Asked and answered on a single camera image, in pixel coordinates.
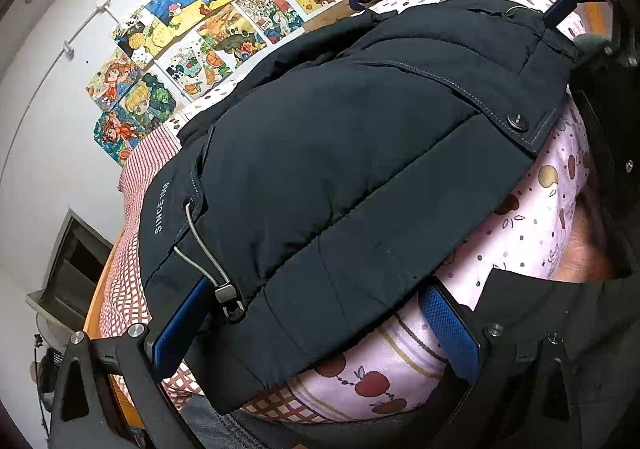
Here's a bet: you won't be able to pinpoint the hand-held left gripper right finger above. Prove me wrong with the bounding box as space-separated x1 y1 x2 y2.
419 275 596 449

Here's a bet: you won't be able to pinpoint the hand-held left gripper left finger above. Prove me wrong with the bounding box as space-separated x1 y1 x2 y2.
46 275 215 449

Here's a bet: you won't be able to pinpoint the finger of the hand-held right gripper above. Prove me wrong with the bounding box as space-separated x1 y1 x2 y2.
543 0 577 28

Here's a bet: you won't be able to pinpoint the black padded jacket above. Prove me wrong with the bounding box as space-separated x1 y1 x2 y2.
137 0 581 415

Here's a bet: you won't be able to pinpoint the person's grey jeans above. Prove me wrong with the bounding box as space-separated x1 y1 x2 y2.
180 394 301 449

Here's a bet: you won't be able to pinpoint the person's bare torso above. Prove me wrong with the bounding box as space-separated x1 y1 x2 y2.
547 199 618 282

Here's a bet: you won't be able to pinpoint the pink fruit print quilt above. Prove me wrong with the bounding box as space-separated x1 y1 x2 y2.
170 0 593 430

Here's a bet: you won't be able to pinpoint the grey framed window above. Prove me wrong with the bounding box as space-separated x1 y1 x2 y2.
27 209 115 325

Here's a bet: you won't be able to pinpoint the black plastic crate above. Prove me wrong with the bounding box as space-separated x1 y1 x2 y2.
39 348 65 395

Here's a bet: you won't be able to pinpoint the red checked bed sheet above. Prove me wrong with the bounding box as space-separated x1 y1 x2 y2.
99 121 311 425

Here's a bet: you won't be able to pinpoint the wooden bed frame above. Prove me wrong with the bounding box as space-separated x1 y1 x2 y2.
82 0 608 435

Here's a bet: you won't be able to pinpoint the group of colourful wall drawings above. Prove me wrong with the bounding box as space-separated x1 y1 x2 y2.
86 0 337 167

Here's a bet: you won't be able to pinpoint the white wall cable conduit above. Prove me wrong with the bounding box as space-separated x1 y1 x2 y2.
0 0 166 190

